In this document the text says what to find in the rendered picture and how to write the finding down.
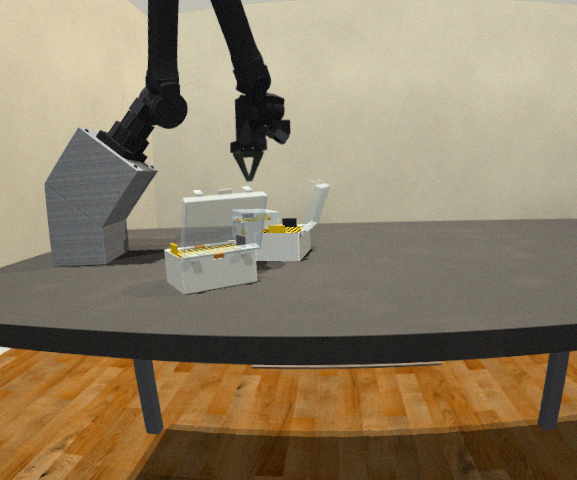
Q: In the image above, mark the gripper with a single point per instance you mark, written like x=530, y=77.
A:
x=243, y=132

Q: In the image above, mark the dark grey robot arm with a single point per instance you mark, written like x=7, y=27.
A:
x=164, y=105

